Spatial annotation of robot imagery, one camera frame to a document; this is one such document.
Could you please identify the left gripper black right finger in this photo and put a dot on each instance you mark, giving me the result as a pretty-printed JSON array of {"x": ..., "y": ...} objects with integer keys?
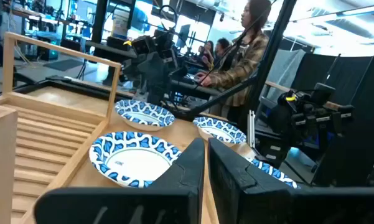
[{"x": 267, "y": 205}]

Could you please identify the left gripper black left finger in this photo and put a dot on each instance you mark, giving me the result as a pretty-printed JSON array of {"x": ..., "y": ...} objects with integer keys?
[{"x": 161, "y": 202}]

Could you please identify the blue patterned white paper bowl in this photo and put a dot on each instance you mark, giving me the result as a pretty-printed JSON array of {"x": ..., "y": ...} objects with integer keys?
[
  {"x": 277, "y": 174},
  {"x": 144, "y": 116},
  {"x": 133, "y": 161},
  {"x": 219, "y": 130}
]

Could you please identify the black background robot arm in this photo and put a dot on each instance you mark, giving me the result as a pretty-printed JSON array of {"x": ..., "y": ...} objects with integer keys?
[{"x": 155, "y": 71}]

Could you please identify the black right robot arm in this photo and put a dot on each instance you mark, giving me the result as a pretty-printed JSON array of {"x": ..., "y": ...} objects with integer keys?
[{"x": 278, "y": 116}]

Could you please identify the wooden shelf rack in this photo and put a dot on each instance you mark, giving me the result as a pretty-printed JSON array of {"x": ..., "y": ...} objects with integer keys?
[{"x": 49, "y": 140}]

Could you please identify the black curtain panel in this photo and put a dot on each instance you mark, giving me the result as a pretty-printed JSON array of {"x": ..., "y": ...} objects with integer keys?
[{"x": 361, "y": 93}]

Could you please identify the grey cloth sheet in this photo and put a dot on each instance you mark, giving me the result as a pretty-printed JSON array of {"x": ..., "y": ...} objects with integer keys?
[{"x": 283, "y": 68}]

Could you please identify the silver aluminium extrusion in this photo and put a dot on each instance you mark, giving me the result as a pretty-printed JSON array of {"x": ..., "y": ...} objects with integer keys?
[{"x": 251, "y": 127}]

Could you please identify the ceiling light strip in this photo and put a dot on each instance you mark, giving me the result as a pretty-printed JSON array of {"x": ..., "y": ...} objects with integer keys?
[{"x": 361, "y": 10}]

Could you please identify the dark floor mat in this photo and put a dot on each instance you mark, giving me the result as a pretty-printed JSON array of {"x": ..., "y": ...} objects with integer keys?
[{"x": 63, "y": 65}]

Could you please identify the black column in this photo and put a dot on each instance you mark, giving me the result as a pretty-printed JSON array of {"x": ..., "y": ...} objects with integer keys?
[{"x": 99, "y": 21}]

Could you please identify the black table border rail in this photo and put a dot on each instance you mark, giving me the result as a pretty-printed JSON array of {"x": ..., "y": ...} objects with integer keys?
[{"x": 81, "y": 87}]

